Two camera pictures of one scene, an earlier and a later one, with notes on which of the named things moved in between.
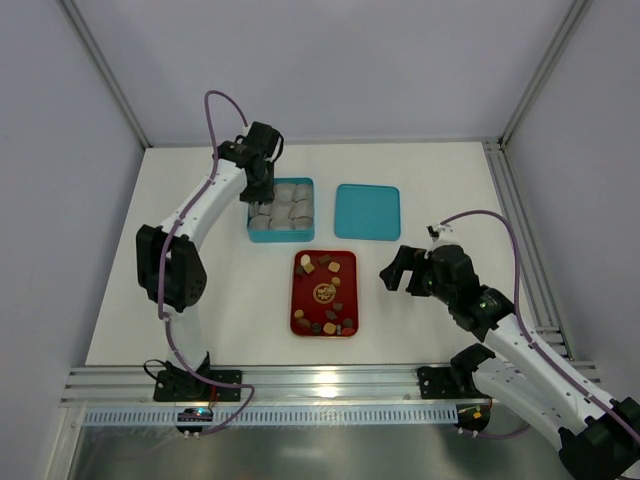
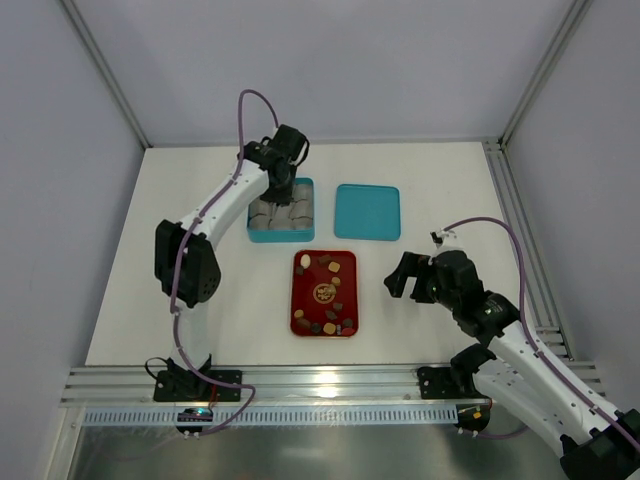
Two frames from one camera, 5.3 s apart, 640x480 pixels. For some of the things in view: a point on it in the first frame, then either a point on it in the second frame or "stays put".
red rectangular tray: [324, 293] stays put
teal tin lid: [367, 212] stays put
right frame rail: [536, 286] stays put
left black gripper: [258, 185] -> [282, 187]
